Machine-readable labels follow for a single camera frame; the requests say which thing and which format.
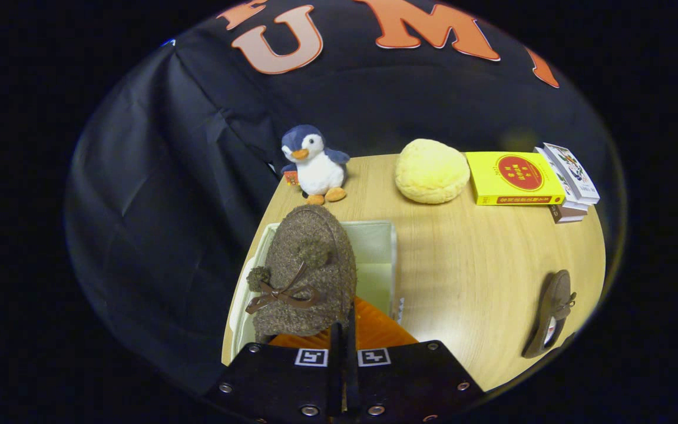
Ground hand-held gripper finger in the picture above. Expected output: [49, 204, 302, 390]
[206, 321, 345, 424]
[346, 296, 485, 424]

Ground brown woolly bow shoe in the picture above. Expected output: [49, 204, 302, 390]
[244, 204, 358, 344]
[521, 270, 578, 359]

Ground cream fabric storage box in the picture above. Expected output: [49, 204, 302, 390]
[230, 220, 405, 361]

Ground penguin plush toy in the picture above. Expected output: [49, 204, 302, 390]
[280, 124, 351, 206]

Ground round yellow plush cushion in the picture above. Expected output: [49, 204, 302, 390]
[395, 138, 471, 205]

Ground yellow book with red circle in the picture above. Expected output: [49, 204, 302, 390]
[465, 151, 567, 206]

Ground brown book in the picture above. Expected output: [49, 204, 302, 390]
[548, 203, 587, 224]

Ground white book with floral cover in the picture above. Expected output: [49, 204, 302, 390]
[542, 143, 600, 206]

